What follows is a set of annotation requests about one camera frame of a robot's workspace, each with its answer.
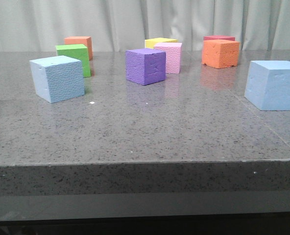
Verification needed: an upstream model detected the light blue textured foam cube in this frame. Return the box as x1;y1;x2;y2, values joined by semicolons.
29;55;85;103

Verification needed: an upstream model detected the light blue smooth foam cube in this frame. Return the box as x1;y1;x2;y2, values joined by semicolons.
244;60;290;111

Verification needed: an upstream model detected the purple foam cube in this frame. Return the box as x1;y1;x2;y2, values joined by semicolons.
125;48;166;86

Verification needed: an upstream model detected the pink foam cube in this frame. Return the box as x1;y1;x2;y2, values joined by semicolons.
154;42;182;74

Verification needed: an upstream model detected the yellow foam cube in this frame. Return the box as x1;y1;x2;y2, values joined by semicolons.
145;38;178;48

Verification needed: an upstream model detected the green foam cube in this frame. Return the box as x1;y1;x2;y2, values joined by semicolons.
55;44;91;77

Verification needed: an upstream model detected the orange foam cube left rear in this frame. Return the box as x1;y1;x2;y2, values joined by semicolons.
64;36;93;60

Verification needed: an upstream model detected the orange foam cube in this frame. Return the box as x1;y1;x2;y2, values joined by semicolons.
201;39;240;69
64;36;93;60

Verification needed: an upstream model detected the orange foam cube right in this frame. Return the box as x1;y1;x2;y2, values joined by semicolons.
201;39;240;69

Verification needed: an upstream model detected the red foam cube rear right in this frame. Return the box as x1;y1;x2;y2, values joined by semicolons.
203;35;235;41

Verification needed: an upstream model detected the grey curtain backdrop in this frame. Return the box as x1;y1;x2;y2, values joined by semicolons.
0;0;290;51

